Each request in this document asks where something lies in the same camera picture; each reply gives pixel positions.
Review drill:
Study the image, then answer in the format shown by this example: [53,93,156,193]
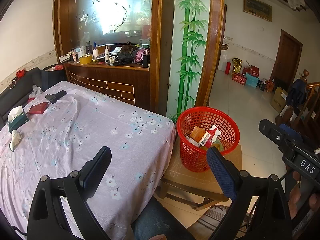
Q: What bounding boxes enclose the dark green tissue box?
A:
[8,106,29,133]

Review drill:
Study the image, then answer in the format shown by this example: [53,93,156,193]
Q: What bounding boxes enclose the red white cigarette pack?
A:
[199,125,221,148]

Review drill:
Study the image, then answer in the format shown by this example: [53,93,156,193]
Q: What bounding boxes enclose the dark red wallet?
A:
[27,102,49,115]

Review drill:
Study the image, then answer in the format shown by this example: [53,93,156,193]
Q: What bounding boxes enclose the black leather sofa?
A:
[0,68,45,129]

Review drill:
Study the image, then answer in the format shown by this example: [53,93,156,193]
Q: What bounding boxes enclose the wooden glass partition cabinet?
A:
[53,0,162,112]

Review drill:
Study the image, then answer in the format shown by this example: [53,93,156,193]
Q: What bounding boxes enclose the person's right hand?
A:
[288,171,319,219]

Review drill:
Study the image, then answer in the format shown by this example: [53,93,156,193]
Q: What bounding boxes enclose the orange medicine box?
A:
[190,126,207,143]

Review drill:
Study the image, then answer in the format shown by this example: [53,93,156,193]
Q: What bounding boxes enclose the wooden stool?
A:
[156,139,231,211]

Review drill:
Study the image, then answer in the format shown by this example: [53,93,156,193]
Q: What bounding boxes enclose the red knot ornament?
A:
[8,69,27,89]

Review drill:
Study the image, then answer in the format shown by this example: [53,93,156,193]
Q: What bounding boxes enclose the red plastic mesh basket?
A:
[176,107,240,172]

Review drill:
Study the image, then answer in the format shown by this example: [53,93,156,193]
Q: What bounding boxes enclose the bamboo painted glass panel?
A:
[167,0,210,122]

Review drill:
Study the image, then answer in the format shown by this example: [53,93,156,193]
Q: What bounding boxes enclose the white green-trimmed sock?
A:
[9,130,22,152]

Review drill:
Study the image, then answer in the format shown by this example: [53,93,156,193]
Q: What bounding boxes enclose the yellow tape roll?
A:
[79,54,93,65]

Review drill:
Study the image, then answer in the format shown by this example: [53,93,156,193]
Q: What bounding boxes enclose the dark shopping bag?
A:
[41,64,67,91]

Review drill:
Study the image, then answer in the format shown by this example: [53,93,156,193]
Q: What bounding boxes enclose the floral purple tablecloth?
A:
[1,81,175,239]

